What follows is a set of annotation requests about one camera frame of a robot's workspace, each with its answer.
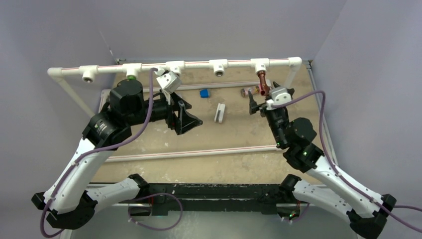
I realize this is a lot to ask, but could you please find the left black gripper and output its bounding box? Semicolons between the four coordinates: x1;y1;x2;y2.
126;89;202;134

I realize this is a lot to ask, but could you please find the brown faucet with blue cap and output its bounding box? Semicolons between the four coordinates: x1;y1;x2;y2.
256;70;271;96

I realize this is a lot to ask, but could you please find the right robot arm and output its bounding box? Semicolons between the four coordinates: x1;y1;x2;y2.
248;84;397;239

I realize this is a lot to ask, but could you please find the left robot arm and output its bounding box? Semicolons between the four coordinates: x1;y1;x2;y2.
31;79;203;230

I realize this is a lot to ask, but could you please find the pink capped clip jar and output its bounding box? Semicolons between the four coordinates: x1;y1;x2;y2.
240;85;260;98

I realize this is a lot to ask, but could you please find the blue paperclip box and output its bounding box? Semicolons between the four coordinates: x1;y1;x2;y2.
200;89;211;98

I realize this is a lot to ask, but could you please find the white staple box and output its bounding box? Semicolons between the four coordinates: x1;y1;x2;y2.
214;103;225;123

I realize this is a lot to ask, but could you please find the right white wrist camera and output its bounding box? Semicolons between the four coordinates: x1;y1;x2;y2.
265;86;294;111

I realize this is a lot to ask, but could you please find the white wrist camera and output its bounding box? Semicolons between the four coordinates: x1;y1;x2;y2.
155;68;182;105
265;86;294;111

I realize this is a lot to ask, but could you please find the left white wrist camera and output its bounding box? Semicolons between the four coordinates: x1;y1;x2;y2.
155;68;182;105

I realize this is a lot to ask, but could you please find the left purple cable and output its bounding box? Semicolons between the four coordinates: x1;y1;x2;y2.
39;67;158;239

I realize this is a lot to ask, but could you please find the white PVC pipe frame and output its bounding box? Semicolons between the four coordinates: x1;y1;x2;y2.
47;57;302;163

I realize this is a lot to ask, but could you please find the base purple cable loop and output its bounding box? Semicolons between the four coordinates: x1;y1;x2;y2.
127;189;184;231

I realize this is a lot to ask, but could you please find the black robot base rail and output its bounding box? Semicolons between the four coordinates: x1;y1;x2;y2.
130;183;306;218

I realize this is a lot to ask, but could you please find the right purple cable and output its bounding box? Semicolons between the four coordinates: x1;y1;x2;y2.
272;91;422;233

